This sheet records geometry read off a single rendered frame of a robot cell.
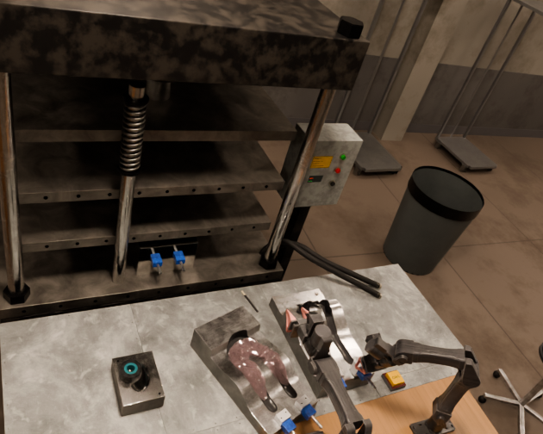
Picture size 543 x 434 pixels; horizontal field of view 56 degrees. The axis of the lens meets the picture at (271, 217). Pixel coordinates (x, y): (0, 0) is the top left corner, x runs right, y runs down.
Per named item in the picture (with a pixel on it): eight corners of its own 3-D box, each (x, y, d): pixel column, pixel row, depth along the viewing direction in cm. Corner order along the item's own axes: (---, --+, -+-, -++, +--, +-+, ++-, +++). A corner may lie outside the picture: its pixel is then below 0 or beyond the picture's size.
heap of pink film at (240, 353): (292, 381, 202) (298, 370, 197) (259, 404, 190) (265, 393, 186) (252, 335, 214) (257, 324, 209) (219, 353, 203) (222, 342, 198)
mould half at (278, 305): (367, 384, 217) (379, 366, 209) (316, 399, 205) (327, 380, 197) (315, 296, 250) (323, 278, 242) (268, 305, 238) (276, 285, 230)
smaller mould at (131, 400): (163, 406, 186) (165, 396, 182) (121, 417, 179) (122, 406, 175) (150, 361, 199) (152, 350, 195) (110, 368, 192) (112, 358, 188)
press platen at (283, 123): (294, 140, 222) (297, 131, 219) (15, 142, 172) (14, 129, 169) (238, 68, 268) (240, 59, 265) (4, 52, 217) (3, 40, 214)
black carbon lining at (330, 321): (354, 366, 214) (363, 352, 209) (322, 374, 207) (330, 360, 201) (317, 303, 237) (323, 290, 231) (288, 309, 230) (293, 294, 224)
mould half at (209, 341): (314, 408, 202) (322, 393, 195) (265, 443, 185) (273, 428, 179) (238, 320, 226) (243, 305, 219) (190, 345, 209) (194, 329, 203)
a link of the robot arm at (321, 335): (307, 325, 168) (322, 356, 159) (329, 322, 171) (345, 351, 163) (297, 348, 174) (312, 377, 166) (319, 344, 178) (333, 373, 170)
